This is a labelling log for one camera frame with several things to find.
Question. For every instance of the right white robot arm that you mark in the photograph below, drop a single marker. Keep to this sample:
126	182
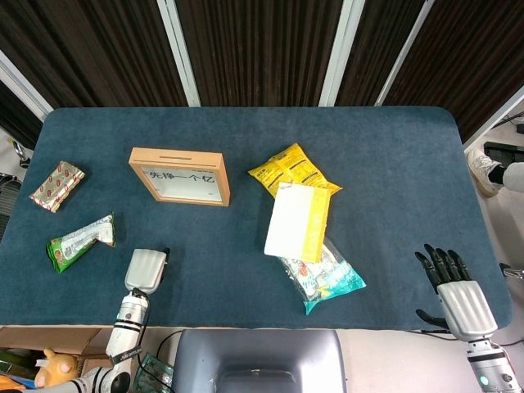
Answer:
487	364

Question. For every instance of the green white snack bag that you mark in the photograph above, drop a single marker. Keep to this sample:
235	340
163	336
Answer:
73	245

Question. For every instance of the white yellow paper pack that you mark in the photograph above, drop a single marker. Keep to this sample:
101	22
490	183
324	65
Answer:
290	221

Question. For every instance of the yellow snack bag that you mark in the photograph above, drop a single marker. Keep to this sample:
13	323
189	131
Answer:
282	168

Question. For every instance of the gold red snack pack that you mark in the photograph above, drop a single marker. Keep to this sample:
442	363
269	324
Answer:
57	186

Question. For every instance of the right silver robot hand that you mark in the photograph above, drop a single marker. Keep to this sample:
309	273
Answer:
464	307

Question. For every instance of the teal clear snack bag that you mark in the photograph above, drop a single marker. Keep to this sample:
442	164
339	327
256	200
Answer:
327	282

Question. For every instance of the white sneaker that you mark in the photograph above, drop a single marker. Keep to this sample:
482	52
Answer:
481	168

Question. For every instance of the white partition post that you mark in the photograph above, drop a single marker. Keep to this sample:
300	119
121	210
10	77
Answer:
341	53
495	116
403	53
24	88
180	57

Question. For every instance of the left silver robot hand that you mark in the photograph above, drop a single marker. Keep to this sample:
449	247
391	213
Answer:
145	270

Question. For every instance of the wooden frame money box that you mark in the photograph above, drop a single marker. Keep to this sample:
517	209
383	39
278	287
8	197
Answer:
180	186

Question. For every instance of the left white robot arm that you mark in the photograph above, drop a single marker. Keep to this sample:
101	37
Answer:
129	319

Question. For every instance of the blue velvet table cloth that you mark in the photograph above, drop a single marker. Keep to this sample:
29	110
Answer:
213	266

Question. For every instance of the yellow plush toy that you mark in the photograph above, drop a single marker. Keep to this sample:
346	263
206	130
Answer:
57	366

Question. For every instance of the black floor device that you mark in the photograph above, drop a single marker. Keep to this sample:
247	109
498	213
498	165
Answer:
505	151

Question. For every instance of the green clear plastic bag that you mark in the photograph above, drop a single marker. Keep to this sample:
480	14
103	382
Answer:
153	376

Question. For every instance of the grey robot torso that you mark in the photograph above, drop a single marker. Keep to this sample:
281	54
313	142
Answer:
258	360

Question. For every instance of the brown cardboard box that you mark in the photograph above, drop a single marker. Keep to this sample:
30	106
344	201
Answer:
53	337

